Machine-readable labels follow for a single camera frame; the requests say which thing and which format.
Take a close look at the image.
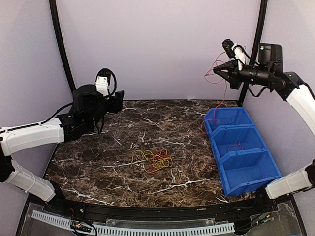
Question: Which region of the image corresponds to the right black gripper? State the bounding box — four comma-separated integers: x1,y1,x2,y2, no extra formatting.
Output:
213,58,272,89

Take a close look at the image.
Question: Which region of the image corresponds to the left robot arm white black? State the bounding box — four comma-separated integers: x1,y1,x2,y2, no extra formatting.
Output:
0,84,125,214

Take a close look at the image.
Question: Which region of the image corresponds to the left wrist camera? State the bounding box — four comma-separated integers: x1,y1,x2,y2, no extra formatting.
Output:
95,68,117,98

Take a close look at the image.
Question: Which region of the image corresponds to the yellow cable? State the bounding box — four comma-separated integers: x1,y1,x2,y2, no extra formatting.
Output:
131,149,173,173

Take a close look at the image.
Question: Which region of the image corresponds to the black frame post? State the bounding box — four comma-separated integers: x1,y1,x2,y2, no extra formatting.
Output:
237,0,268,107
49,0,76,99

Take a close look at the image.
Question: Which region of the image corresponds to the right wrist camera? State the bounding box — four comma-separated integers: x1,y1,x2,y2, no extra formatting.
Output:
222,39,247,64

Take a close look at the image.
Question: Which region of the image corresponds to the blue plastic divided bin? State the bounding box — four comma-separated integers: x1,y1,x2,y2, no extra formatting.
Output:
203,107,282,197

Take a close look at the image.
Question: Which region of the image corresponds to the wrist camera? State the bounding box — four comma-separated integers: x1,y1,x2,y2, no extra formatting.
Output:
222,39,247,64
95,68,117,98

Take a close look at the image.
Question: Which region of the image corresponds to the white slotted cable duct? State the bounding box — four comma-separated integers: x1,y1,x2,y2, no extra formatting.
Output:
31,210,235,236

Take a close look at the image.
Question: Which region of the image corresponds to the black front rail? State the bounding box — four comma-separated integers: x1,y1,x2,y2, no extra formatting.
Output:
24,190,296,224

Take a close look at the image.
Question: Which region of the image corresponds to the right black frame post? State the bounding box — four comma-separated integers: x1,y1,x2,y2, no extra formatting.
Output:
237,0,268,107

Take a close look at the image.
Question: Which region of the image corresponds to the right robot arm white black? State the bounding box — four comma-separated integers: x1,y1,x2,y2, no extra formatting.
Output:
213,39,315,213

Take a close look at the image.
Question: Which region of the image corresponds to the left black frame post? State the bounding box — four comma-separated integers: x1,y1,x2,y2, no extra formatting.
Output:
49,0,76,99

